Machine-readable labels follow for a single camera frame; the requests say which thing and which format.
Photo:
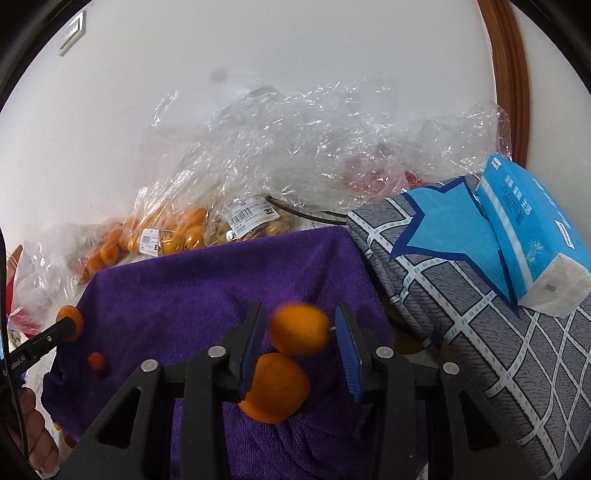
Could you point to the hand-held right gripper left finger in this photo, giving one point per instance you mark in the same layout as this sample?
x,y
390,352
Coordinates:
x,y
251,353

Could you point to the clear bag of red fruit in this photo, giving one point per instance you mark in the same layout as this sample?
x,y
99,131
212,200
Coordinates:
x,y
369,173

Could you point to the person's left hand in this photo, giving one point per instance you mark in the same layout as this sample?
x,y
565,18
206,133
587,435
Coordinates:
x,y
38,431

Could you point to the clear bag of green fruit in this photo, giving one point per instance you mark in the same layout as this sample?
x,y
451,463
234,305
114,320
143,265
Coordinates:
x,y
244,221

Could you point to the brown paper bag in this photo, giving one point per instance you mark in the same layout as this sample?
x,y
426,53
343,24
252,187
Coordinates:
x,y
15,257

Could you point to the large orange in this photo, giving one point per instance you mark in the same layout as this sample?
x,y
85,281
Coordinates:
x,y
281,387

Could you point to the blue tissue pack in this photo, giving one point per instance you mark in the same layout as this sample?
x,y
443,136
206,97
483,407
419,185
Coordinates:
x,y
521,217

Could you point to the white light switch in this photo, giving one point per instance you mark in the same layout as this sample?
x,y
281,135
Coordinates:
x,y
71,33

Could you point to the brown wooden door frame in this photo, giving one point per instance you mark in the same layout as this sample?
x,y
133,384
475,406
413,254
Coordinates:
x,y
505,69

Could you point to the small red fruit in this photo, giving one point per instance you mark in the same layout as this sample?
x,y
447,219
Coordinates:
x,y
97,362

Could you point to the crumpled clear plastic bags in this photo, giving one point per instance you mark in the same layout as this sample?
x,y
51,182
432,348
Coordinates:
x,y
286,134

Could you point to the purple towel-lined tray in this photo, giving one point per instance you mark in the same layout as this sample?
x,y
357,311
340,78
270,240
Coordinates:
x,y
184,286

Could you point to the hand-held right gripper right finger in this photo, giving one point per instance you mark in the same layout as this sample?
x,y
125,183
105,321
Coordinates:
x,y
348,353

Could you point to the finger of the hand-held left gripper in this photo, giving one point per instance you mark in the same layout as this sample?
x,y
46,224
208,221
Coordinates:
x,y
46,339

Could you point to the grey checked cloth blue star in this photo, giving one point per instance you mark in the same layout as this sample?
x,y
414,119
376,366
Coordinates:
x,y
461,323

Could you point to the clear bag of oranges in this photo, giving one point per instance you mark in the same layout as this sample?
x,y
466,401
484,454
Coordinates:
x,y
178,230
104,254

